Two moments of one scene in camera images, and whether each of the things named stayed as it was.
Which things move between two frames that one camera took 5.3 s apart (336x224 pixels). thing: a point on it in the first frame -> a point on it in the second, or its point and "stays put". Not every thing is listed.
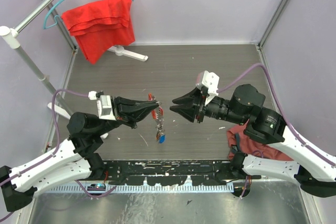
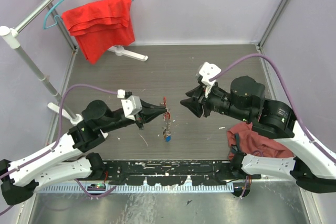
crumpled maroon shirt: x=238 y=141 stays put
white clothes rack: x=11 y=36 stays put
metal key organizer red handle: x=157 y=114 -> x=166 y=114
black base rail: x=150 y=173 stays put
